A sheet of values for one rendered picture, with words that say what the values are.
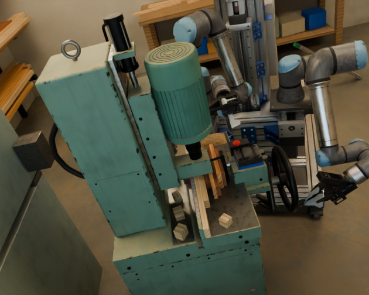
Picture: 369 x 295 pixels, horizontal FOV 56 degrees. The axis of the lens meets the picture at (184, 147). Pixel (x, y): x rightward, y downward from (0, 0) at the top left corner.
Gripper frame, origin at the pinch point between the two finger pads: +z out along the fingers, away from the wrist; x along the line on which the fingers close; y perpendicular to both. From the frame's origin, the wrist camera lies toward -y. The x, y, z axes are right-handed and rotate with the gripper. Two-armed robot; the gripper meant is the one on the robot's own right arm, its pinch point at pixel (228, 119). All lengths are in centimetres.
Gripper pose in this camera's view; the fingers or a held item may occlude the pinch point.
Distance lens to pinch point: 142.5
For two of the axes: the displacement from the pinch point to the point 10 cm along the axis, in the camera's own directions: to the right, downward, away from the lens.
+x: 2.4, 7.8, 5.8
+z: 1.0, 5.8, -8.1
